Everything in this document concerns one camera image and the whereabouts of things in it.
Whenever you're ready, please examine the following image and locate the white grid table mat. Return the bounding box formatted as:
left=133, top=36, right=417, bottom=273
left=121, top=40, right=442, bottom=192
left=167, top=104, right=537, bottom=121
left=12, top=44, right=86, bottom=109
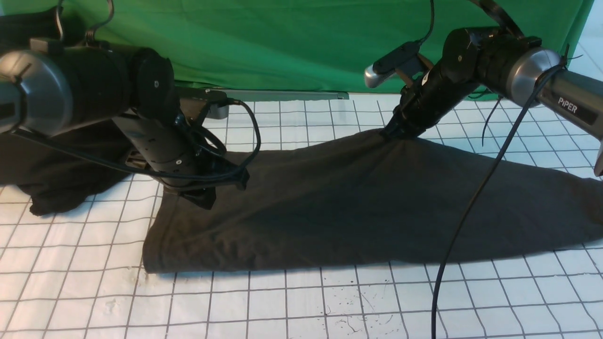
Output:
left=0, top=28, right=603, bottom=339

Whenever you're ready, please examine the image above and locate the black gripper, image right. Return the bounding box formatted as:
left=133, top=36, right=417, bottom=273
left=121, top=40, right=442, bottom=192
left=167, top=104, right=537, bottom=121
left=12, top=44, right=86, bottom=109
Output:
left=381, top=61, right=479, bottom=140

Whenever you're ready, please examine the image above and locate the black cable, image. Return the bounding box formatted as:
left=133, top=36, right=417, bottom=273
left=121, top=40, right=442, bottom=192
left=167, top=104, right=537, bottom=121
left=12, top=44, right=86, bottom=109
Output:
left=417, top=0, right=568, bottom=339
left=9, top=0, right=262, bottom=182

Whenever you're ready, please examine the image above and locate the wrist camera, image left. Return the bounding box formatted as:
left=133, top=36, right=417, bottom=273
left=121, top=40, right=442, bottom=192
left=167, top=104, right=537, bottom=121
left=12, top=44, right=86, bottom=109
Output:
left=176, top=87, right=235, bottom=120

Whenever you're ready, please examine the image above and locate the gray metal strip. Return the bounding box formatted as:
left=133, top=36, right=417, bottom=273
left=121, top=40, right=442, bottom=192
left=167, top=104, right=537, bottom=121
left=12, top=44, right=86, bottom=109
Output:
left=206, top=88, right=350, bottom=102

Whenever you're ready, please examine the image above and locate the gray long-sleeve top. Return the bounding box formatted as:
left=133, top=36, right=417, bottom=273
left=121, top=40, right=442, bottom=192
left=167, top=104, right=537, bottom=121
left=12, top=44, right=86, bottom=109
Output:
left=142, top=129, right=603, bottom=273

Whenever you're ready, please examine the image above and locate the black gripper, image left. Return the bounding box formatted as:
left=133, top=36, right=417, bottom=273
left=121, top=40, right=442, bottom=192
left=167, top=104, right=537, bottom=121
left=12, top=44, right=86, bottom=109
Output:
left=113, top=113, right=250, bottom=210

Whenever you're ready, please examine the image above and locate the green backdrop cloth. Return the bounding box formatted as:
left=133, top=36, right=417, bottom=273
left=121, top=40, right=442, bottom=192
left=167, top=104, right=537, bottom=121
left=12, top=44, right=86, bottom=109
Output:
left=0, top=0, right=594, bottom=100

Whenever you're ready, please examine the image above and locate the black clothes pile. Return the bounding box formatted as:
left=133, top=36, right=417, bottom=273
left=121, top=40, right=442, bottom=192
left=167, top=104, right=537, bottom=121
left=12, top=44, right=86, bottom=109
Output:
left=0, top=6, right=132, bottom=216

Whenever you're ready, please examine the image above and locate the black cable, image right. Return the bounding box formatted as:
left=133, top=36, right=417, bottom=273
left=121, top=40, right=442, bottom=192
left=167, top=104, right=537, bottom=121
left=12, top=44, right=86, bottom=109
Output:
left=417, top=0, right=568, bottom=339

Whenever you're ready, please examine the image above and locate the black cable, image left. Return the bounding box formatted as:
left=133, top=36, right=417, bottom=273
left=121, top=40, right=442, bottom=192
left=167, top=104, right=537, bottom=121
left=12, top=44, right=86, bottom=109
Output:
left=9, top=0, right=262, bottom=182

